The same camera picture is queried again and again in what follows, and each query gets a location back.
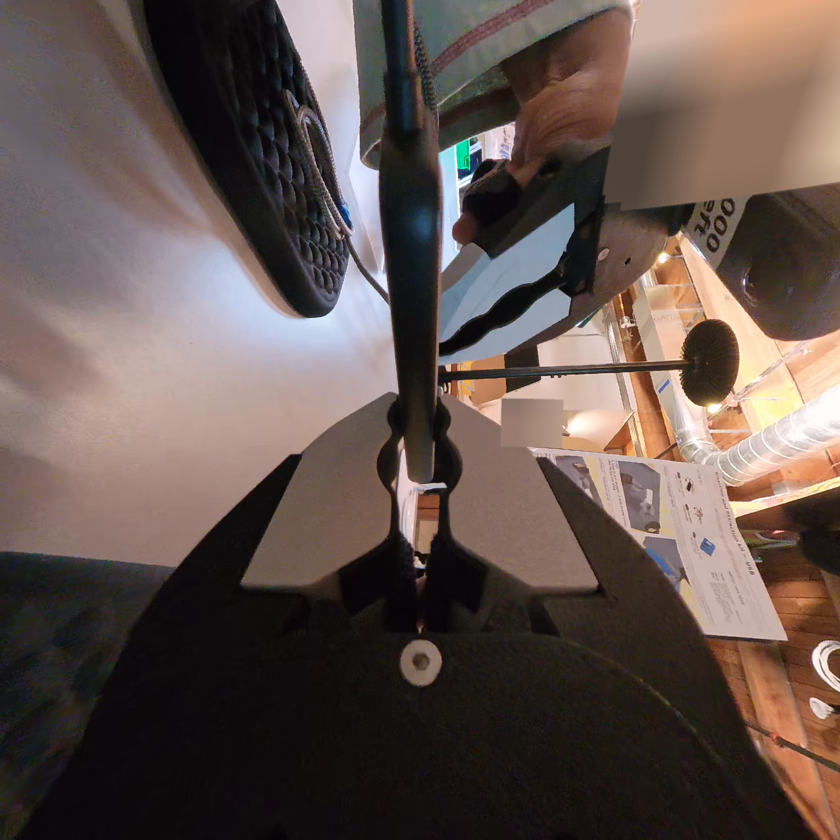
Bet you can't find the printed instruction poster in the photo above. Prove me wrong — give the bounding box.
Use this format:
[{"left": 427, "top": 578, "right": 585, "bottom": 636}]
[{"left": 530, "top": 448, "right": 788, "bottom": 641}]

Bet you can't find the silver air duct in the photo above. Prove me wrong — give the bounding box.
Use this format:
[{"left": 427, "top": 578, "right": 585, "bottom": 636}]
[{"left": 678, "top": 384, "right": 840, "bottom": 488}]

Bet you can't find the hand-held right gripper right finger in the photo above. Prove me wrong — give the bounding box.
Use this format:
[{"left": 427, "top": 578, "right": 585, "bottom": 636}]
[{"left": 436, "top": 394, "right": 599, "bottom": 593}]

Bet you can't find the person's left hand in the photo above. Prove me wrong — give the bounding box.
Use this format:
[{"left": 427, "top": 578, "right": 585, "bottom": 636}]
[{"left": 453, "top": 10, "right": 634, "bottom": 245}]

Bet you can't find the black microphone on boom pole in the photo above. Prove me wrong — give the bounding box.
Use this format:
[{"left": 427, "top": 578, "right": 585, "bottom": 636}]
[{"left": 436, "top": 319, "right": 741, "bottom": 406}]

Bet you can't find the white cable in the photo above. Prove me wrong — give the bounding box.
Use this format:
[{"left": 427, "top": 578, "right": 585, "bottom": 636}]
[{"left": 808, "top": 640, "right": 840, "bottom": 721}]

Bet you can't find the grey braided usb cable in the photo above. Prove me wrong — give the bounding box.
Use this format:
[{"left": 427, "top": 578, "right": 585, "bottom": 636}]
[{"left": 285, "top": 88, "right": 392, "bottom": 306}]

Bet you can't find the black quilted pad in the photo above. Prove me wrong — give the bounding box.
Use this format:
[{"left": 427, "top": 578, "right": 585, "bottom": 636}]
[
  {"left": 143, "top": 0, "right": 353, "bottom": 320},
  {"left": 0, "top": 551, "right": 173, "bottom": 840}
]

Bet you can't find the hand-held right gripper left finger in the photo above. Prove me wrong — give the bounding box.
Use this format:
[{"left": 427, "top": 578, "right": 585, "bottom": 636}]
[{"left": 241, "top": 392, "right": 409, "bottom": 593}]

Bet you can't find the black usb hub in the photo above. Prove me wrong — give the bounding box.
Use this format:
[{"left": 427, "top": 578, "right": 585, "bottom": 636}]
[{"left": 377, "top": 0, "right": 442, "bottom": 483}]

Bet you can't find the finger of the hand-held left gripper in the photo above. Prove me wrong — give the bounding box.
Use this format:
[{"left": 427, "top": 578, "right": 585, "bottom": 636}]
[
  {"left": 438, "top": 205, "right": 576, "bottom": 350},
  {"left": 440, "top": 289, "right": 572, "bottom": 361}
]

